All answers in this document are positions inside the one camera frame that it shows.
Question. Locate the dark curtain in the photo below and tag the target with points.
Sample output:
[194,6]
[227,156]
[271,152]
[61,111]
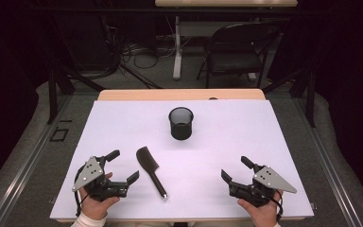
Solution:
[3,78]
[353,78]

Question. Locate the person's left hand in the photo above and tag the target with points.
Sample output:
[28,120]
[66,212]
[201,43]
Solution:
[94,208]

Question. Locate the black mesh cup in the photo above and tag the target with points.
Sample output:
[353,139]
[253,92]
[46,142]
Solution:
[181,129]

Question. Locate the black folding chair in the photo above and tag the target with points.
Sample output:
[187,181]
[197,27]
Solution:
[233,60]

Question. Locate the light desk with white leg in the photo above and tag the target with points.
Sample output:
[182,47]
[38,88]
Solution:
[177,56]

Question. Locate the black horizontal bar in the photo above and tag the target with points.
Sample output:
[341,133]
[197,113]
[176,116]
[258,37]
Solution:
[91,10]

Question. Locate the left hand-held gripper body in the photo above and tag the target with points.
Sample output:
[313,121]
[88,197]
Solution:
[92,174]

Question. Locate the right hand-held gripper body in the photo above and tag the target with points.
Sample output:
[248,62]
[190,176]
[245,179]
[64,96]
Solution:
[272,180]

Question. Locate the wooden table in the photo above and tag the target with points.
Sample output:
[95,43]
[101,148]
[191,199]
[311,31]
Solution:
[157,94]

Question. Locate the aluminium rail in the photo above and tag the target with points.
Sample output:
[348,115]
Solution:
[331,176]
[28,164]

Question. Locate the white board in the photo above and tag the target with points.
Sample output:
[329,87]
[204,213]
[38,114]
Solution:
[201,157]

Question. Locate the black metal stand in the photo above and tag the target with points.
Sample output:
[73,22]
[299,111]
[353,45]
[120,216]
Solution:
[310,101]
[52,94]

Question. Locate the person's right hand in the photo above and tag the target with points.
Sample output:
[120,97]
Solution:
[264,216]

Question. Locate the black comb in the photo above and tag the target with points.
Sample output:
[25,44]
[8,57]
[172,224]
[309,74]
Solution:
[146,159]

